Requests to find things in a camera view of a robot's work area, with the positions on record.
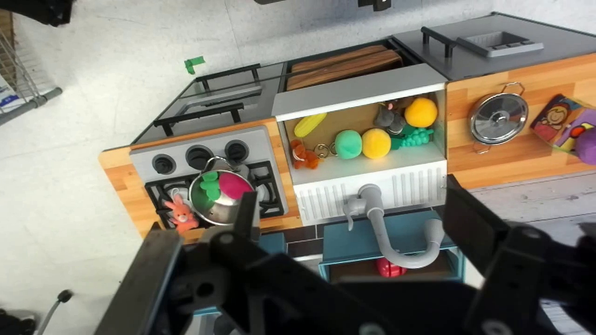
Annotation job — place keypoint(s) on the yellow toy corn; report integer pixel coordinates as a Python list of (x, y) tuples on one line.
[(309, 124)]

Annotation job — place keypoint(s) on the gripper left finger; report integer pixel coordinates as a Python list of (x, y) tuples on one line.
[(153, 288)]

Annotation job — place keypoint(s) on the grey fridge door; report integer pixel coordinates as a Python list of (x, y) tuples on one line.
[(558, 42)]

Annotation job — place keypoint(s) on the steel pot lid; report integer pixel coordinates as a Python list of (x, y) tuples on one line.
[(498, 117)]

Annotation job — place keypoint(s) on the brown wooden cabinet door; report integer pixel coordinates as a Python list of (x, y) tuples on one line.
[(344, 67)]

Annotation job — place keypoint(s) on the colourful soft cube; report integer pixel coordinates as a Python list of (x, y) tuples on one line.
[(556, 121)]

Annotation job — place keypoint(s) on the green toy grapes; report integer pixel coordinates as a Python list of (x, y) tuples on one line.
[(414, 137)]

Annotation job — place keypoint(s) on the orange plush toy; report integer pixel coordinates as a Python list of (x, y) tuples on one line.
[(302, 158)]

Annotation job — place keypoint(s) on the red toy food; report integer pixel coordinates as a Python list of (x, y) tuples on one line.
[(389, 268)]

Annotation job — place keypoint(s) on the steel pot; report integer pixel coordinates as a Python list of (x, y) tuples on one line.
[(219, 209)]

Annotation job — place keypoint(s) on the green tape piece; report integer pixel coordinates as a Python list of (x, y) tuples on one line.
[(193, 63)]

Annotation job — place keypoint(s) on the grey plush toy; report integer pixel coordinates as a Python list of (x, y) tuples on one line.
[(389, 118)]

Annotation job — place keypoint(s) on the yellow ball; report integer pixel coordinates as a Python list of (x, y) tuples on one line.
[(376, 143)]

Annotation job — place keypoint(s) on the green toy vegetable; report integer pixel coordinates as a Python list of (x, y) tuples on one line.
[(210, 184)]

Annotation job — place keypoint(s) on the black toy stove burner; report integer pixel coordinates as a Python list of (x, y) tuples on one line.
[(272, 195)]

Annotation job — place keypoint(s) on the white toy sink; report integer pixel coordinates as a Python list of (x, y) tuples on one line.
[(368, 88)]

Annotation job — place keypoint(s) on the black stove knob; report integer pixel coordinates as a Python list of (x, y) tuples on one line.
[(199, 157), (236, 150), (164, 164)]

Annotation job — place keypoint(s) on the orange-yellow ball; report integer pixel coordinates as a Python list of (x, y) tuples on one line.
[(421, 112)]

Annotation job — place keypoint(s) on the grey oven door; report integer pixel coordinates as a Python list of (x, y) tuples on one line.
[(260, 100)]

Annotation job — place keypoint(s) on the pink bunny plush toy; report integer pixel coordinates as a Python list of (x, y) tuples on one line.
[(181, 216)]

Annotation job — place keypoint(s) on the green ball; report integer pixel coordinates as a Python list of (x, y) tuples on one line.
[(348, 144)]

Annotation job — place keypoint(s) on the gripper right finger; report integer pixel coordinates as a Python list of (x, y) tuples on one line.
[(521, 279)]

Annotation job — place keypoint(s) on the toy kitchen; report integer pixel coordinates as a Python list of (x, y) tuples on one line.
[(489, 163)]

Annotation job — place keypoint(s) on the grey toy tap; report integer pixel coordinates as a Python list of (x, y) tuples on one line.
[(379, 218)]

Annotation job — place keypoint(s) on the purple plush toy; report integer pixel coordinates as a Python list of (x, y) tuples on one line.
[(587, 146)]

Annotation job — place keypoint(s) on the metal key rings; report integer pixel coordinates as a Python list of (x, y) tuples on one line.
[(324, 150)]

